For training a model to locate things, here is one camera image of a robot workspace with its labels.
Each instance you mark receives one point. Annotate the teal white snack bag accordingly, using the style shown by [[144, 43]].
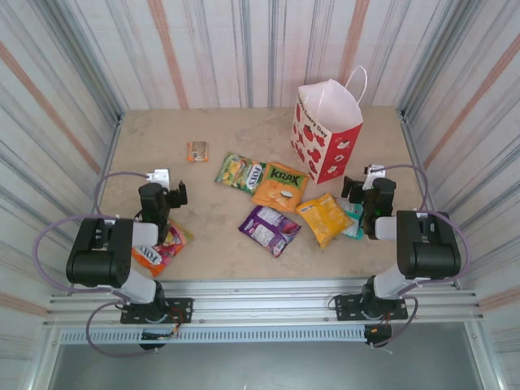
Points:
[[352, 223]]

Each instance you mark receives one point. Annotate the yellow chips bag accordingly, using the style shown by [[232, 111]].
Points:
[[323, 217]]

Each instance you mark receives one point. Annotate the red orange Fox's candy bag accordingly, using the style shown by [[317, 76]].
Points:
[[174, 239]]

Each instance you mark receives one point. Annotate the small orange snack bar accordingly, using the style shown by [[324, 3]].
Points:
[[198, 151]]

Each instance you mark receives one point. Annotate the green Fox's candy bag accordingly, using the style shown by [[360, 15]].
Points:
[[237, 172]]

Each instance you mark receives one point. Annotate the orange Krax chips bag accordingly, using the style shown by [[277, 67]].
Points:
[[280, 189]]

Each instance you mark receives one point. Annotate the purple snack bag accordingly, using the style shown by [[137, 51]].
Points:
[[268, 229]]

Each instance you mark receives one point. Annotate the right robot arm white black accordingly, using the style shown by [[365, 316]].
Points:
[[430, 248]]

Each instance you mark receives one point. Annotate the red white paper bag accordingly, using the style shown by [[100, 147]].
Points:
[[325, 138]]

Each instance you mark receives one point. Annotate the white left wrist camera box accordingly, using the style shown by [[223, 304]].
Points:
[[160, 176]]

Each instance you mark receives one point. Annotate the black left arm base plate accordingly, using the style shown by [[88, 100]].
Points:
[[183, 310]]

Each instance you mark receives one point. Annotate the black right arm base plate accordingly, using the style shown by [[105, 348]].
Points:
[[345, 306]]

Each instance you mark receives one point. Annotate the aluminium mounting rail frame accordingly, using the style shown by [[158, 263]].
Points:
[[260, 300]]

